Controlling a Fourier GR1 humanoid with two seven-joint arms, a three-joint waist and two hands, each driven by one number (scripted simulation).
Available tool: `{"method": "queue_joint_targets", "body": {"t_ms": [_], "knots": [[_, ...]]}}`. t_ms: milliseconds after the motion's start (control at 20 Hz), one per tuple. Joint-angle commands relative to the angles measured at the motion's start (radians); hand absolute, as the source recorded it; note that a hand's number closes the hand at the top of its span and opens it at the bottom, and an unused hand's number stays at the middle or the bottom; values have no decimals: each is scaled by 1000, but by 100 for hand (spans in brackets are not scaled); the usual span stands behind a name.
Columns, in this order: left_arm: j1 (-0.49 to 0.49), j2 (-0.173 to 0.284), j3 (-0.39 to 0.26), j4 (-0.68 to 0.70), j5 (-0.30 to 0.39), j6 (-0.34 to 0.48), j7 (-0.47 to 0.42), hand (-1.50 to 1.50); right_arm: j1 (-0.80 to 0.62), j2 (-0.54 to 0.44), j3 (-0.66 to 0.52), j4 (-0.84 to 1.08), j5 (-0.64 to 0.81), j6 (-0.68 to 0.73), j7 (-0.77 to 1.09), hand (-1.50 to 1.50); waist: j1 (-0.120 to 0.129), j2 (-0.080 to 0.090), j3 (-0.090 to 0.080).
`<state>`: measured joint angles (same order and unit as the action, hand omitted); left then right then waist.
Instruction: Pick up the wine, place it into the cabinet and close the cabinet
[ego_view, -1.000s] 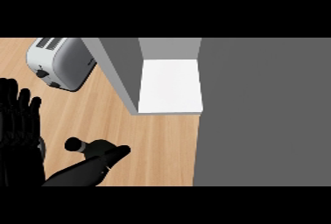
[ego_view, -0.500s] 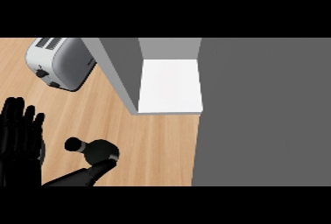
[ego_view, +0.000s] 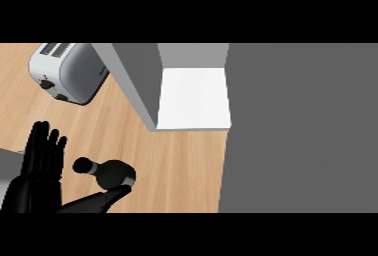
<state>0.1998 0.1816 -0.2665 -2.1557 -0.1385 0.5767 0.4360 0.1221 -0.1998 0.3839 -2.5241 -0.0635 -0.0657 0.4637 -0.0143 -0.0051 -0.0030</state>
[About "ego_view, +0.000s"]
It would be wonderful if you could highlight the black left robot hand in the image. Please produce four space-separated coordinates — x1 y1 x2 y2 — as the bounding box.
0 120 132 214

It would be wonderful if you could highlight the grey open cabinet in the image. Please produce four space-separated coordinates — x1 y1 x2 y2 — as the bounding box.
89 42 233 133

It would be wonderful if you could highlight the dark grey cabinet door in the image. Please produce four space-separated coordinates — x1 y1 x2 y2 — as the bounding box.
216 42 378 214

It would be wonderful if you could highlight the silver toaster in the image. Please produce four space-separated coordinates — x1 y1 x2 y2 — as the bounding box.
27 42 110 107

